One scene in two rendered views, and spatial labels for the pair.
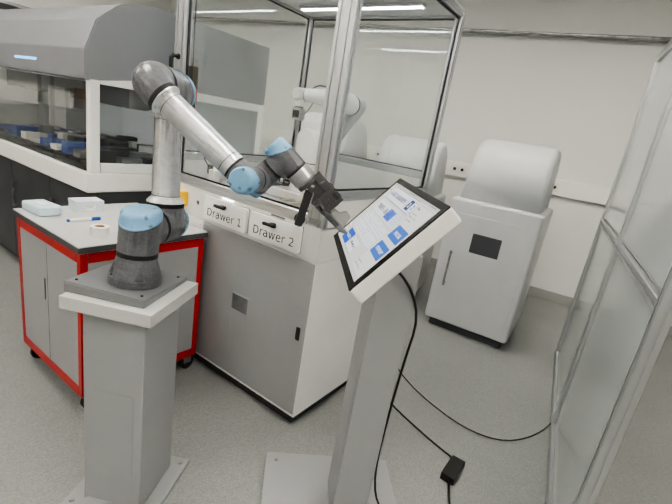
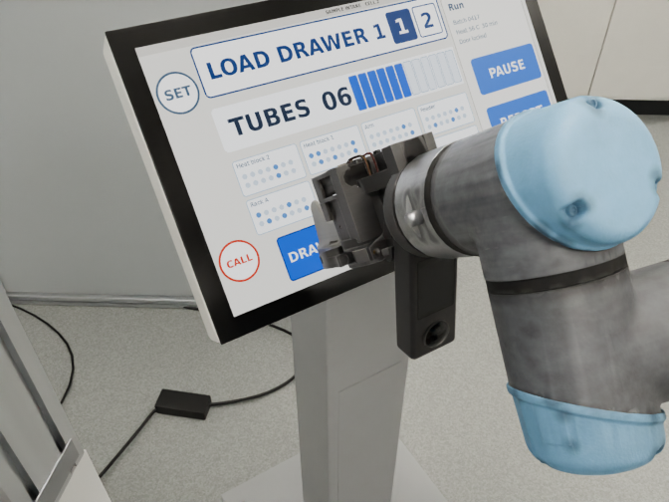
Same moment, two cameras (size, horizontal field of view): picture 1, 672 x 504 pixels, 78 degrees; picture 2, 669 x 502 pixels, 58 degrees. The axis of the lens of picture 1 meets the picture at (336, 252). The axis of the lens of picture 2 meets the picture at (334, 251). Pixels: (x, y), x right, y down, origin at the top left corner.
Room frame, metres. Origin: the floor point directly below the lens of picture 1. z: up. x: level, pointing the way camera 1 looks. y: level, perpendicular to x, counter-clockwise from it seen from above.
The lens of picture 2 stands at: (1.51, 0.41, 1.41)
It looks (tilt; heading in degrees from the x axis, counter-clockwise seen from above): 41 degrees down; 246
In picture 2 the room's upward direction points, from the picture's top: straight up
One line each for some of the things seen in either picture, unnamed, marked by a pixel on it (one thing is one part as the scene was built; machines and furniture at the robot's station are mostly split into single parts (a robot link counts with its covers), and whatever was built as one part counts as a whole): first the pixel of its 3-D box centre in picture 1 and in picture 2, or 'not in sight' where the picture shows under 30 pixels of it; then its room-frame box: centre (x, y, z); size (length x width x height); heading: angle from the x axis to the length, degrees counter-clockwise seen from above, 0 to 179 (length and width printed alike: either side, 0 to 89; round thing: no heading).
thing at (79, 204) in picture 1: (86, 204); not in sight; (1.96, 1.23, 0.79); 0.13 x 0.09 x 0.05; 146
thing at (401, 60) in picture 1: (402, 93); not in sight; (2.00, -0.17, 1.52); 0.87 x 0.01 x 0.86; 147
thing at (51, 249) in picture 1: (112, 295); not in sight; (1.85, 1.04, 0.38); 0.62 x 0.58 x 0.76; 57
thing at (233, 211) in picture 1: (225, 213); not in sight; (1.88, 0.53, 0.87); 0.29 x 0.02 x 0.11; 57
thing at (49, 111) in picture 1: (110, 119); not in sight; (3.11, 1.78, 1.13); 1.78 x 1.14 x 0.45; 57
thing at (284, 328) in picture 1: (289, 289); not in sight; (2.26, 0.23, 0.40); 1.03 x 0.95 x 0.80; 57
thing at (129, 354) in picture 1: (132, 393); not in sight; (1.18, 0.59, 0.38); 0.30 x 0.30 x 0.76; 84
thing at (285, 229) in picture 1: (274, 231); not in sight; (1.71, 0.27, 0.87); 0.29 x 0.02 x 0.11; 57
